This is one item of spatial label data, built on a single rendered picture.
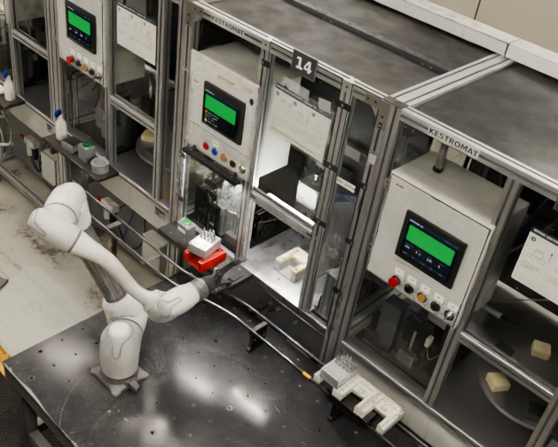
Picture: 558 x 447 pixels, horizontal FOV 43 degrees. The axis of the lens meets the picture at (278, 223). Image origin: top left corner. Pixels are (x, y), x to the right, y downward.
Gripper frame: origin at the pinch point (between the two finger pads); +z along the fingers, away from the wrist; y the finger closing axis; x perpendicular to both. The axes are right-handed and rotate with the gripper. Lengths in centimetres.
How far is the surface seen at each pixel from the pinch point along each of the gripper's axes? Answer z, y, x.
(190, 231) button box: 10.0, -11.5, 43.1
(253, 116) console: 20, 57, 21
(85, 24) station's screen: 18, 55, 138
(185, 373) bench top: -28, -44, -2
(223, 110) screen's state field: 18, 53, 37
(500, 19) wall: 380, 9, 92
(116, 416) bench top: -64, -44, -2
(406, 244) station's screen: 18, 45, -63
